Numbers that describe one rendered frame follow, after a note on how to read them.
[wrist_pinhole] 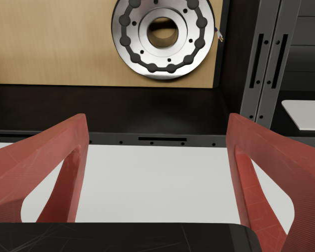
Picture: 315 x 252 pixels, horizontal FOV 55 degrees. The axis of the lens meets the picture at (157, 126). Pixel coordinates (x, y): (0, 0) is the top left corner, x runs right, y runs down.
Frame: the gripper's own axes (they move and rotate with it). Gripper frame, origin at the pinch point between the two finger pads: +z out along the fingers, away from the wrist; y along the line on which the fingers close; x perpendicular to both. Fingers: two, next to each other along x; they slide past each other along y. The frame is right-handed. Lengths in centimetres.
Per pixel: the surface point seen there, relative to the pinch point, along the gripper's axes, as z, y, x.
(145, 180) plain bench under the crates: 34, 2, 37
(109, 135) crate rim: 12.5, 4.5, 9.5
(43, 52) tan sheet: 23.0, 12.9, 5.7
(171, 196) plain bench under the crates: 33, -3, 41
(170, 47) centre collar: 19.2, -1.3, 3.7
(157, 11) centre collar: 19.4, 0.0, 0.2
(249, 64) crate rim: 12.8, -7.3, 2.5
